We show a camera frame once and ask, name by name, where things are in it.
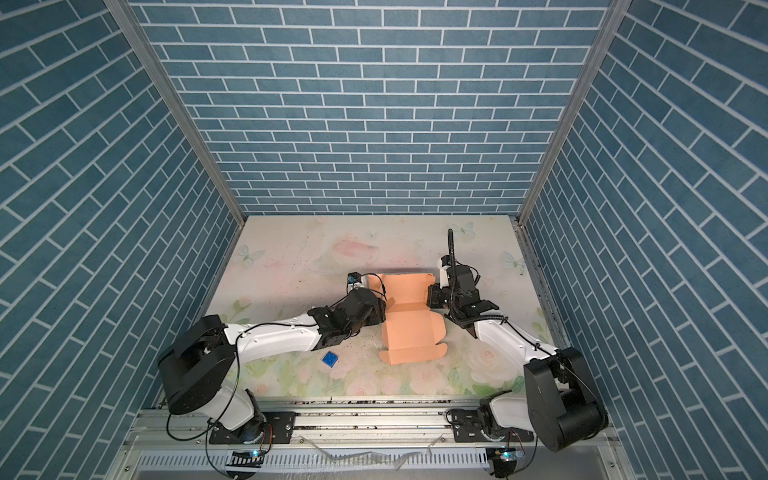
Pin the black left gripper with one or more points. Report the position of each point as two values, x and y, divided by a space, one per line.
379 312

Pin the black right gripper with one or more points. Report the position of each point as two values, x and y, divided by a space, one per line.
434 290

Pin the pink cardboard paper box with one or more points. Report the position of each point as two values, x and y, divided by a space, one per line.
411 332

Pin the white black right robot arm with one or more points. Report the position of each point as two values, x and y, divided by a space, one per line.
561 404

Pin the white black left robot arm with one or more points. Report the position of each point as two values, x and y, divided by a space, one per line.
202 367

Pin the small blue cube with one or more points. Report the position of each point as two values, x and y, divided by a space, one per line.
330 359

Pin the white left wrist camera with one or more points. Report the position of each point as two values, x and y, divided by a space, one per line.
353 281

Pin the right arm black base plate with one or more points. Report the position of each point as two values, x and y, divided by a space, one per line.
474 426

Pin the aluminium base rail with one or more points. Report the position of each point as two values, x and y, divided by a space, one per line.
371 424

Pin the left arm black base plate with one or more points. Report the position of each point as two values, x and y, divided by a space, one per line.
267 428

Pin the white ventilated cable duct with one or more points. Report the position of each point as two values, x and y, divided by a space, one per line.
312 460

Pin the aluminium corner frame post right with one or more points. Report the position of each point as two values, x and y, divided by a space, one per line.
605 35

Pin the aluminium corner frame post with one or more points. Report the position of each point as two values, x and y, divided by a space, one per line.
605 35
129 25

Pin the aluminium corner frame post left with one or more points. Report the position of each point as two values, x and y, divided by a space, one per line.
129 25

